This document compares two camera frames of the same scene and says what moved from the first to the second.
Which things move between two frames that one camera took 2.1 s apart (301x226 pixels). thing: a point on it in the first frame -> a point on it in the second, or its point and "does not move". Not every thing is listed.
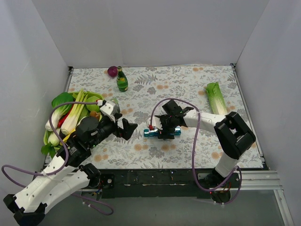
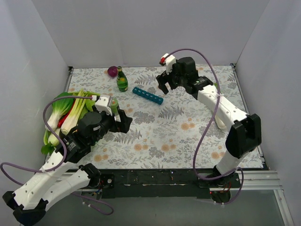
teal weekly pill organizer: [148, 133] -> [148, 96]
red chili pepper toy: [60, 121] does not move
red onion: [112, 71] does not move
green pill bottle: [117, 108] does not move
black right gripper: [165, 131] -> [167, 76]
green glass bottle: [122, 81] does not move
